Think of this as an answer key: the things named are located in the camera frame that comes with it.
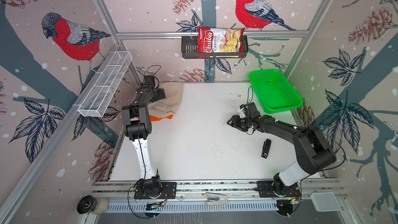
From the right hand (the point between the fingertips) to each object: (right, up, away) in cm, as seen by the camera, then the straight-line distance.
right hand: (228, 125), depth 91 cm
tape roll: (-62, -26, -30) cm, 73 cm away
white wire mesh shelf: (-66, +15, -20) cm, 71 cm away
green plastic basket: (+39, +20, +24) cm, 50 cm away
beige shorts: (-38, +12, +11) cm, 41 cm away
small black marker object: (+19, -11, -8) cm, 24 cm away
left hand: (-47, +19, +12) cm, 52 cm away
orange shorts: (-48, +3, +8) cm, 49 cm away
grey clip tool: (-9, -29, -21) cm, 38 cm away
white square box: (+42, -31, -21) cm, 56 cm away
